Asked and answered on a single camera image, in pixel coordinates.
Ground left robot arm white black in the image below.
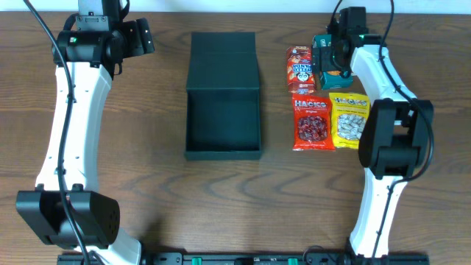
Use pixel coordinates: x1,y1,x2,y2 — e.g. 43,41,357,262
16,15,155,264

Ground teal cookies box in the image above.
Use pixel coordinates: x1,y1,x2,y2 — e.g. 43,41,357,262
311,35,353,90

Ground black gift box with lid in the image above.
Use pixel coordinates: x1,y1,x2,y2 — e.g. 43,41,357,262
185,32,261,160

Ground red Hacks candy bag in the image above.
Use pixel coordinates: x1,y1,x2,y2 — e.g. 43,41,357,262
291,94,335,151

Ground yellow Hacks candy bag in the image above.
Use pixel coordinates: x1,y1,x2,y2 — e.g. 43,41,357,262
329,93,370,149

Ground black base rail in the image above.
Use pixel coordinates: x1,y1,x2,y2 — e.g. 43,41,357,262
56,251,431,265

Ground red Hello Panda box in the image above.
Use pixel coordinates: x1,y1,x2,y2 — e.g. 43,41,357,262
286,46,316,94

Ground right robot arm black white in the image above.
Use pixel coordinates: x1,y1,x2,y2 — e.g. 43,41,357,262
312,7,434,264

